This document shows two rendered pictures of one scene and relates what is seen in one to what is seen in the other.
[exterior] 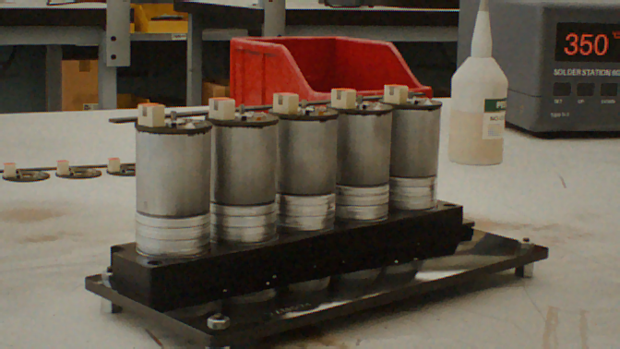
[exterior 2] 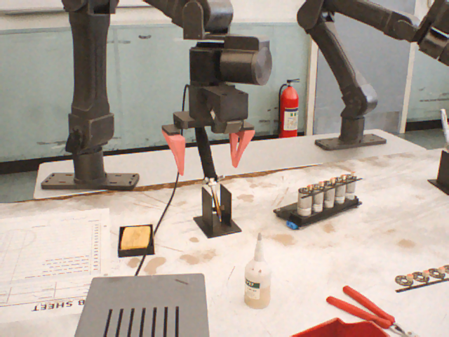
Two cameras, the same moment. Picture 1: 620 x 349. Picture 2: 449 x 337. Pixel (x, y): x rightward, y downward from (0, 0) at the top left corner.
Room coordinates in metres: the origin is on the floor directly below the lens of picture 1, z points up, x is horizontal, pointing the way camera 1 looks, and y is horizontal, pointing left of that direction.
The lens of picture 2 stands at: (1.08, -0.08, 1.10)
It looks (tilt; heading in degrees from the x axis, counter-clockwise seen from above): 21 degrees down; 188
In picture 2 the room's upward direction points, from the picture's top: straight up
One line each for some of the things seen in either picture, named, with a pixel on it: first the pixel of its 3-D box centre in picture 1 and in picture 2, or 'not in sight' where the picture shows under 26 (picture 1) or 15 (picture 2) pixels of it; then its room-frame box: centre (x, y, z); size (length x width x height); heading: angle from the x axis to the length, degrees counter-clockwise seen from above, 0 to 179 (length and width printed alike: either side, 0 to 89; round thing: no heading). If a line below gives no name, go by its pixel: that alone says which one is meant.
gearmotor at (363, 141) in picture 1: (357, 171); (316, 199); (0.39, -0.02, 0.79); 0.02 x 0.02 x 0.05
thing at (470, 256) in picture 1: (333, 276); (318, 208); (0.36, -0.01, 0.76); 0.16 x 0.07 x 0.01; 132
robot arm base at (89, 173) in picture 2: not in sight; (88, 165); (0.29, -0.48, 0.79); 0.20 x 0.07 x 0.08; 97
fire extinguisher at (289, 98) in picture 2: not in sight; (289, 112); (-2.37, -0.06, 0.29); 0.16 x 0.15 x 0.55; 117
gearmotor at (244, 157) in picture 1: (240, 188); (338, 192); (0.35, 0.02, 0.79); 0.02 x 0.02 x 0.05
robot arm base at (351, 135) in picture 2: not in sight; (352, 129); (-0.08, 0.10, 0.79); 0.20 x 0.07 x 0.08; 118
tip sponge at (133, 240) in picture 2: not in sight; (136, 239); (0.52, -0.30, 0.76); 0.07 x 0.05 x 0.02; 19
